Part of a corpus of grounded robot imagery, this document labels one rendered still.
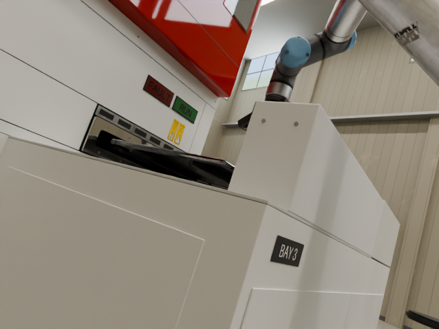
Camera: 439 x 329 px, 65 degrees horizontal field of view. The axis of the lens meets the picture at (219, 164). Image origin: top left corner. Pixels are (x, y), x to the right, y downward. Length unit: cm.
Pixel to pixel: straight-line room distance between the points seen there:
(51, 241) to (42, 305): 9
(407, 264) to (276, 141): 721
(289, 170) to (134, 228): 21
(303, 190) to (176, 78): 77
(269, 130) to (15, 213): 47
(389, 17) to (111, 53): 66
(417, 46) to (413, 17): 4
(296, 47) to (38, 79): 64
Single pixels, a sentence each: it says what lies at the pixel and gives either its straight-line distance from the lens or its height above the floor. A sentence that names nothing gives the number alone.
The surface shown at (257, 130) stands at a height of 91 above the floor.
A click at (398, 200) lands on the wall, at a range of 804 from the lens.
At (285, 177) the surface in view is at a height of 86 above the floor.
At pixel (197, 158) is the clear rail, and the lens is 71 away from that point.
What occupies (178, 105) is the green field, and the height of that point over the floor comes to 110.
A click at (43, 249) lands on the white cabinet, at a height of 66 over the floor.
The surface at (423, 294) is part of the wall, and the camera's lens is 758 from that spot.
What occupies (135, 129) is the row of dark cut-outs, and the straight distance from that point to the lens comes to 101.
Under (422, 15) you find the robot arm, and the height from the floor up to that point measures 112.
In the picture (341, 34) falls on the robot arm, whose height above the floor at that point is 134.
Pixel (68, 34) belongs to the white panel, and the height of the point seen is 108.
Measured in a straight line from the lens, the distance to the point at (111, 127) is 95.
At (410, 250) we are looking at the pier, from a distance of 763.
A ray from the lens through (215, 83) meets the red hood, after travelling 120.
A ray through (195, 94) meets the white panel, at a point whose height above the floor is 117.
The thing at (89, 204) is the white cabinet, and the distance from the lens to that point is 54.
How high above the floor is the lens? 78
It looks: 9 degrees up
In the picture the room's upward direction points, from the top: 18 degrees clockwise
